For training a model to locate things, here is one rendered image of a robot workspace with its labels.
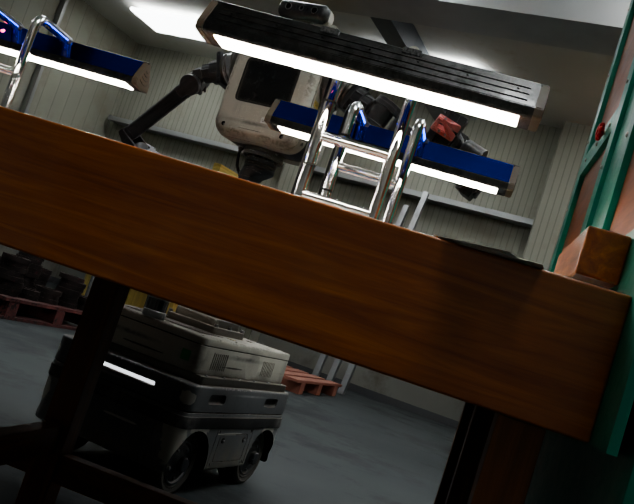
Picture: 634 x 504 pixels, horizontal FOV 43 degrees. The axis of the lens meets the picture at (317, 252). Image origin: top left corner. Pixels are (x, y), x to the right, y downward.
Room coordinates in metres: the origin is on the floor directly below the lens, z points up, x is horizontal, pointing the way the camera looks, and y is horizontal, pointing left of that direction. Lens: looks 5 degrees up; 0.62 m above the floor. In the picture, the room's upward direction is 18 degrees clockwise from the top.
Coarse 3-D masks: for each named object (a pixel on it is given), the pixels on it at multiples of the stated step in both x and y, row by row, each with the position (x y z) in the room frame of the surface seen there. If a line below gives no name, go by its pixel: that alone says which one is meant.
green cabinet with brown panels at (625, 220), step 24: (624, 24) 2.18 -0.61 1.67; (624, 48) 2.12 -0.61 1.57; (624, 72) 1.94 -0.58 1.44; (624, 96) 1.67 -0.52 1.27; (600, 120) 2.13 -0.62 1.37; (624, 120) 1.63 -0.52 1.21; (600, 144) 1.86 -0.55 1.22; (624, 144) 1.45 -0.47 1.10; (600, 168) 1.69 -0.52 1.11; (624, 168) 1.41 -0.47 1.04; (576, 192) 2.14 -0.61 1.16; (600, 192) 1.65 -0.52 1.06; (624, 192) 1.37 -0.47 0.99; (576, 216) 2.03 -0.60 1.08; (600, 216) 1.56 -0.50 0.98; (624, 216) 1.29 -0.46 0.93; (552, 264) 2.14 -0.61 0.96
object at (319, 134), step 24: (408, 48) 1.36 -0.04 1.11; (336, 96) 1.55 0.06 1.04; (408, 120) 1.52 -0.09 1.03; (312, 144) 1.54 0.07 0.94; (336, 144) 1.54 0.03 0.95; (360, 144) 1.53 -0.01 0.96; (312, 168) 1.55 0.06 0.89; (384, 168) 1.52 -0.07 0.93; (312, 192) 1.54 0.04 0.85; (384, 192) 1.52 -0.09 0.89
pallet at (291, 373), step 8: (288, 368) 7.66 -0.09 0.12; (288, 376) 6.72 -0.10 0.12; (296, 376) 7.15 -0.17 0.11; (304, 376) 7.34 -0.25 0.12; (312, 376) 7.65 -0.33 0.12; (288, 384) 6.82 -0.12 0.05; (296, 384) 6.79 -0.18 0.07; (304, 384) 6.85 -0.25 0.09; (312, 384) 7.24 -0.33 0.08; (320, 384) 7.25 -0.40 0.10; (328, 384) 7.46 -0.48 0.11; (336, 384) 7.69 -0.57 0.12; (296, 392) 6.79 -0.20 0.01; (312, 392) 7.24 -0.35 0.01; (320, 392) 7.31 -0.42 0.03; (328, 392) 7.68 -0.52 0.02
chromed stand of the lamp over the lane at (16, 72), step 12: (0, 12) 2.02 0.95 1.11; (12, 24) 2.09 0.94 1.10; (36, 24) 1.94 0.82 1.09; (48, 24) 1.98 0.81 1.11; (36, 36) 1.95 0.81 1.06; (60, 36) 2.05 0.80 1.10; (24, 48) 1.93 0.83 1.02; (24, 60) 1.94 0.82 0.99; (12, 72) 1.94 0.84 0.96; (12, 84) 1.93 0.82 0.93; (12, 96) 1.94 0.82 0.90
